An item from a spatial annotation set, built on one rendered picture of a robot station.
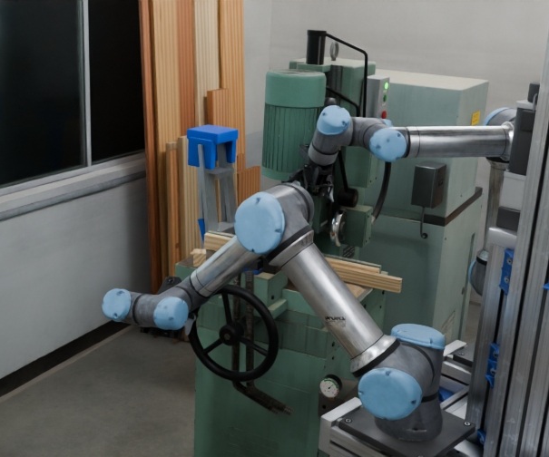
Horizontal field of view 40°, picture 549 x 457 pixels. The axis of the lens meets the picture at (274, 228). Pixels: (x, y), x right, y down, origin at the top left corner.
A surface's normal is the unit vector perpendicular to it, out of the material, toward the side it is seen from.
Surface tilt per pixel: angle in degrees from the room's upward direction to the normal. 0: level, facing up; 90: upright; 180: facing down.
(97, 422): 0
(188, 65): 87
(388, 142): 90
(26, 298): 90
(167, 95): 86
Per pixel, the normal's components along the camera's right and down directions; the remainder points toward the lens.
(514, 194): -0.69, 0.18
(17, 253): 0.88, 0.18
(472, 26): -0.47, 0.24
